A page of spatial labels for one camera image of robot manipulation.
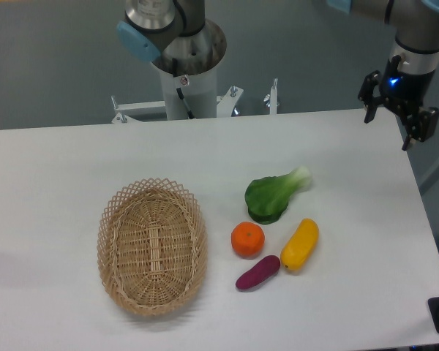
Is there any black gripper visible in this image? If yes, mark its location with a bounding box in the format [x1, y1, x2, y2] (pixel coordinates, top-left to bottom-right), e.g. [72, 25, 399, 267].
[358, 54, 439, 151]

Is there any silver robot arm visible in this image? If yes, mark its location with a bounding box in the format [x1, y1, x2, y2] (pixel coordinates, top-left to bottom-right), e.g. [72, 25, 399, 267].
[116, 1, 439, 142]

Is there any green bok choy vegetable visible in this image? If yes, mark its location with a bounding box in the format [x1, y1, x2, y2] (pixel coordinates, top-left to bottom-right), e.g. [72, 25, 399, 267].
[244, 166, 312, 224]

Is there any yellow mango fruit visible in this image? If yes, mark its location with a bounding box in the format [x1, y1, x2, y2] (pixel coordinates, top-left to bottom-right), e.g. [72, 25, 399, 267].
[280, 218, 320, 271]

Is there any orange tangerine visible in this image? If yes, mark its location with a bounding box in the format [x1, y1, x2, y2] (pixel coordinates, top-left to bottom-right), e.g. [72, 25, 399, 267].
[230, 222, 265, 258]

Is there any purple sweet potato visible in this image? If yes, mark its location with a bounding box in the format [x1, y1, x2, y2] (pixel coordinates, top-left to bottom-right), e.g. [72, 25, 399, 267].
[236, 255, 281, 291]

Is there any woven wicker basket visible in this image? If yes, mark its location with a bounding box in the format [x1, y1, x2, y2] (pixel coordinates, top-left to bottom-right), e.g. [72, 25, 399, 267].
[97, 178, 208, 316]

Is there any white metal base frame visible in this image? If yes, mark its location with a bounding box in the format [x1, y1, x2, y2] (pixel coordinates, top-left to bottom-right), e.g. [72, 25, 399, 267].
[110, 78, 280, 124]

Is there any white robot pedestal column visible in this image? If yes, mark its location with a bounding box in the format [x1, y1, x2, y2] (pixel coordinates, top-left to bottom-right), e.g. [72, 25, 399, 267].
[153, 65, 218, 121]

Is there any black cable on pedestal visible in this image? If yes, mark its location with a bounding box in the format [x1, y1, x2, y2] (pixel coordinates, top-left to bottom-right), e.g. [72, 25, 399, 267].
[171, 57, 197, 120]

